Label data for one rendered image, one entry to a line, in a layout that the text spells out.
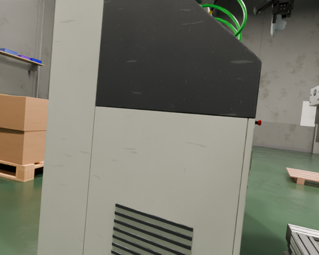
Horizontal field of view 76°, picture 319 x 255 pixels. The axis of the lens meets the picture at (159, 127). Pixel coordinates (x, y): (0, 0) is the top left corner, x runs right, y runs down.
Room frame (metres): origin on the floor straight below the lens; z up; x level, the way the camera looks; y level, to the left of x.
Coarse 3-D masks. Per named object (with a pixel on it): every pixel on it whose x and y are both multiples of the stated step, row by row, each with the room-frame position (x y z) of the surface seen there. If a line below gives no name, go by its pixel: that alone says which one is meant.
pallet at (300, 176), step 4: (288, 168) 3.59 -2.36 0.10; (292, 168) 3.63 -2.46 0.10; (288, 172) 3.32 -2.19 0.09; (292, 172) 3.31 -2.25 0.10; (296, 172) 3.34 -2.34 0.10; (300, 172) 3.38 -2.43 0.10; (304, 172) 3.41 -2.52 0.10; (308, 172) 3.44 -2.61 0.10; (312, 172) 3.48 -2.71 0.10; (292, 176) 3.03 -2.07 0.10; (296, 176) 3.03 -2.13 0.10; (300, 176) 3.06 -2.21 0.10; (304, 176) 3.09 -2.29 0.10; (308, 176) 3.12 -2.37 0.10; (312, 176) 3.17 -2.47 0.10; (316, 176) 3.18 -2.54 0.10; (296, 180) 3.05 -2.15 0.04; (300, 180) 2.98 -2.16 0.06; (304, 180) 2.96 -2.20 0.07; (312, 180) 2.91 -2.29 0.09; (316, 180) 2.89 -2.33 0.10
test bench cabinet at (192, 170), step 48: (96, 144) 0.80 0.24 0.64; (144, 144) 0.71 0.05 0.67; (192, 144) 0.64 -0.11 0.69; (240, 144) 0.58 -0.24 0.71; (96, 192) 0.79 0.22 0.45; (144, 192) 0.70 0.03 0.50; (192, 192) 0.63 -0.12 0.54; (240, 192) 0.57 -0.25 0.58; (96, 240) 0.78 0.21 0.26; (144, 240) 0.69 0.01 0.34; (192, 240) 0.62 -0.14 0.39; (240, 240) 0.57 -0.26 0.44
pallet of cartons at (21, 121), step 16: (0, 96) 2.12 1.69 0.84; (16, 96) 2.05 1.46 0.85; (0, 112) 2.12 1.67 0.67; (16, 112) 2.04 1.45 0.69; (32, 112) 2.08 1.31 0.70; (0, 128) 2.14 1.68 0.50; (16, 128) 2.04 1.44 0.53; (32, 128) 2.09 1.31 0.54; (0, 144) 2.13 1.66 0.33; (16, 144) 2.05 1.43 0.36; (32, 144) 2.11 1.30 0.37; (0, 160) 2.11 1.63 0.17; (16, 160) 2.04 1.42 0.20; (32, 160) 2.12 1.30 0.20; (0, 176) 2.10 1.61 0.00; (16, 176) 2.03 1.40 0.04; (32, 176) 2.09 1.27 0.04
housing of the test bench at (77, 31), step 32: (64, 0) 0.90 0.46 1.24; (96, 0) 0.82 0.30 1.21; (64, 32) 0.89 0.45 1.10; (96, 32) 0.82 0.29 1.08; (64, 64) 0.89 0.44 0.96; (96, 64) 0.81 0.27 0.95; (64, 96) 0.88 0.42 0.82; (64, 128) 0.88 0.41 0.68; (64, 160) 0.87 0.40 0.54; (64, 192) 0.86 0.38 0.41; (64, 224) 0.86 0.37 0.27
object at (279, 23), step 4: (272, 16) 0.97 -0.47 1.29; (276, 16) 0.96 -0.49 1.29; (280, 16) 0.95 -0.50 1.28; (280, 20) 0.95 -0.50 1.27; (272, 24) 0.96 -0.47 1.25; (276, 24) 0.96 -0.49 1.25; (280, 24) 0.95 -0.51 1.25; (284, 24) 0.94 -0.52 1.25; (272, 28) 0.96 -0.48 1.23; (276, 28) 0.96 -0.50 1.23; (272, 32) 0.97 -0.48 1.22
